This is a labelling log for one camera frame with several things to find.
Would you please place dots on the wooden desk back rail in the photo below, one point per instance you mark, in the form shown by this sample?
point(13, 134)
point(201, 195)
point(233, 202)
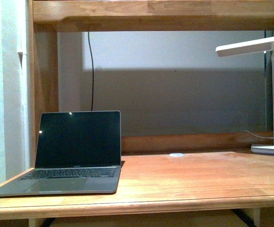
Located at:
point(161, 144)

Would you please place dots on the grey open laptop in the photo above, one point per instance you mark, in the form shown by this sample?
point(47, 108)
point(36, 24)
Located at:
point(77, 153)

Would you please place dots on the white round cable grommet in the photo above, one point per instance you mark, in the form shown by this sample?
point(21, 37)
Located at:
point(176, 154)

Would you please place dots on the wooden upper shelf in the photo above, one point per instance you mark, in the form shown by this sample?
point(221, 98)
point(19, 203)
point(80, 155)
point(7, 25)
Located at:
point(153, 15)

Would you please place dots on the wooden shelf side post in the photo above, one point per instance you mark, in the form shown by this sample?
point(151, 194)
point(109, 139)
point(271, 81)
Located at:
point(43, 59)

